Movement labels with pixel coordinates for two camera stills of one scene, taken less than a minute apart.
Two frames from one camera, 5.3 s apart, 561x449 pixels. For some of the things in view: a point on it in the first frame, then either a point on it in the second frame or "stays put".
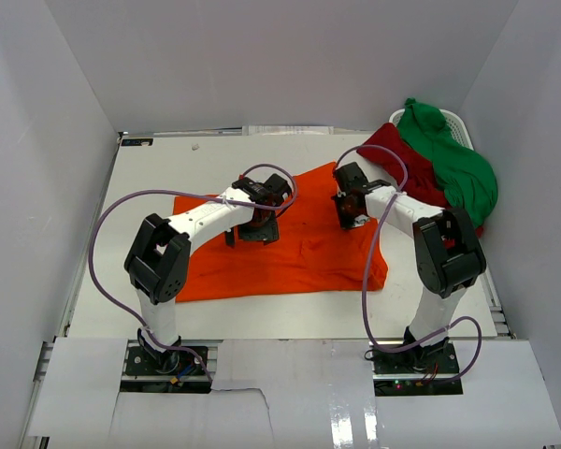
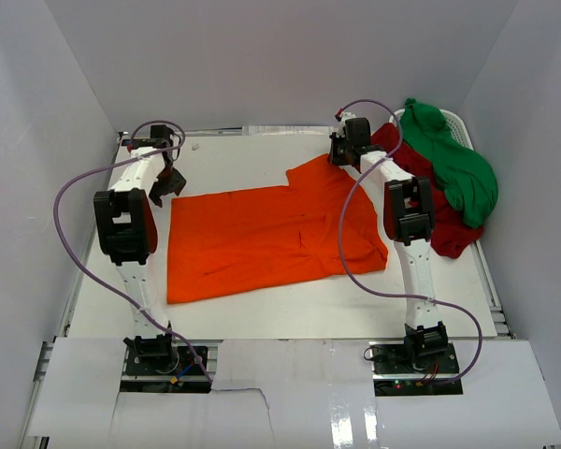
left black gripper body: [258, 230] to [169, 181]
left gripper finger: [229, 238] to [154, 196]
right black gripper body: [347, 219] to [338, 150]
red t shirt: [421, 181] stays put
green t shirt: [467, 174] stays put
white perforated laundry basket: [453, 123] stays put
